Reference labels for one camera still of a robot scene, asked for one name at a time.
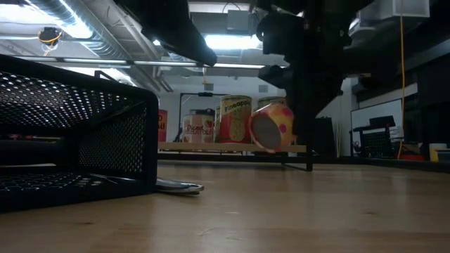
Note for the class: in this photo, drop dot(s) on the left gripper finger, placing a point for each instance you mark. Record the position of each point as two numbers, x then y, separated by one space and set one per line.
190 45

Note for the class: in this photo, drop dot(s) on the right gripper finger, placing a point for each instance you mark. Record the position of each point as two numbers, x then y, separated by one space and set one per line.
305 116

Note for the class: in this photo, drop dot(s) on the short yellow pineapple rings can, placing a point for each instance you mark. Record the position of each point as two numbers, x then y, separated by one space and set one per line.
272 128

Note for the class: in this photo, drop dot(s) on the tall red pineapple can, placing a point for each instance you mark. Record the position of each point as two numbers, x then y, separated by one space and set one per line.
233 119

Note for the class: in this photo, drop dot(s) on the short diced tomatoes can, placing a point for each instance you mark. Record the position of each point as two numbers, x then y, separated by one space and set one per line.
198 128

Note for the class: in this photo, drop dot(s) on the short oranges can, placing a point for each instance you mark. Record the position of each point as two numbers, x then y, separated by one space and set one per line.
162 126

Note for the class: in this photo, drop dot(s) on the wooden shelf black metal legs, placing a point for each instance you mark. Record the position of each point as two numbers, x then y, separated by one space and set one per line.
211 147

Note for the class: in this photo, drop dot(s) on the black panels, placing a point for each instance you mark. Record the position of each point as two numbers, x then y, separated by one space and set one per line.
327 140

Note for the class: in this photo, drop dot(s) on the bright ceiling light panel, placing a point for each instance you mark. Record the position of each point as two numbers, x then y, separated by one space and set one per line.
21 14
232 41

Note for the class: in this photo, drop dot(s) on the grey ceiling box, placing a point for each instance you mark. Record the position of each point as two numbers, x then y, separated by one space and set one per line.
239 20

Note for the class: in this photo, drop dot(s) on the whiteboard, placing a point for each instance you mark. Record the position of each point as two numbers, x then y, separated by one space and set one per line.
372 109

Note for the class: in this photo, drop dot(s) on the LED light bar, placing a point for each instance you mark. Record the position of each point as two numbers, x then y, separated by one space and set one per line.
105 61

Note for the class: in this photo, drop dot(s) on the black workstation desk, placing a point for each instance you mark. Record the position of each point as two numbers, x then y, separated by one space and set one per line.
381 121

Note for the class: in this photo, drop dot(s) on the white ceiling air unit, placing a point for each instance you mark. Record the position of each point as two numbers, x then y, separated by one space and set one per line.
393 8

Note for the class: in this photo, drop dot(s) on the black round hanging reel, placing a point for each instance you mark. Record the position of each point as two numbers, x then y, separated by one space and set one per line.
50 36

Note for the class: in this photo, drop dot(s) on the red flat item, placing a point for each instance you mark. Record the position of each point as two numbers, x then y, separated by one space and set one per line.
411 157

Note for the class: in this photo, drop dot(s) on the black mesh basket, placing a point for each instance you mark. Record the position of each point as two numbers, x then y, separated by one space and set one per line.
35 102

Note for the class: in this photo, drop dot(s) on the small grey wall box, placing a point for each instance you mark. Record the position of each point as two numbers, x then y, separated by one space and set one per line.
263 88
208 87

